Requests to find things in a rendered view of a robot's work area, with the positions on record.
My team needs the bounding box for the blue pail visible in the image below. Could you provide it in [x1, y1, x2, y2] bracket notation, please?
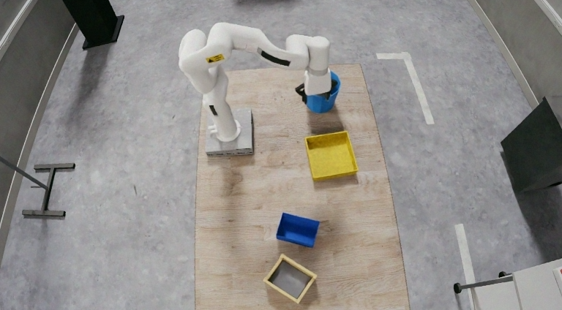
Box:
[307, 70, 341, 113]

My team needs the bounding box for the light wooden crate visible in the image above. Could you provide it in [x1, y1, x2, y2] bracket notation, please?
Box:
[263, 254, 317, 303]

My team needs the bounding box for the blue open-top box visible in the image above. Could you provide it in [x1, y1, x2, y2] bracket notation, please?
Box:
[276, 212, 320, 248]

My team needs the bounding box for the yellow rectangular tray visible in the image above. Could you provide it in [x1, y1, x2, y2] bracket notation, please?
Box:
[304, 131, 359, 181]

